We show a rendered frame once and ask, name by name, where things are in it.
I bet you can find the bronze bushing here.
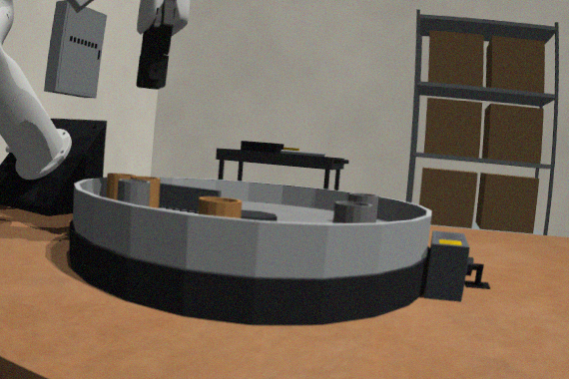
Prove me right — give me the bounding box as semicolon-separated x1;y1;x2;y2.
199;196;242;218
106;174;135;200
131;176;161;208

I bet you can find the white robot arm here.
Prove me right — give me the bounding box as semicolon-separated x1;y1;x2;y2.
0;0;72;180

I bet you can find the grey cylinder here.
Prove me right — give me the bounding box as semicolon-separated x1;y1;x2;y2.
348;192;378;223
333;201;372;223
117;179;151;206

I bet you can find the grey round turntable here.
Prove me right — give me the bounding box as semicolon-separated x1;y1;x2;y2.
70;177;490;325

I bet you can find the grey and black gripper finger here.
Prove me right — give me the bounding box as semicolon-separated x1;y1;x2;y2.
140;0;175;88
136;29;160;90

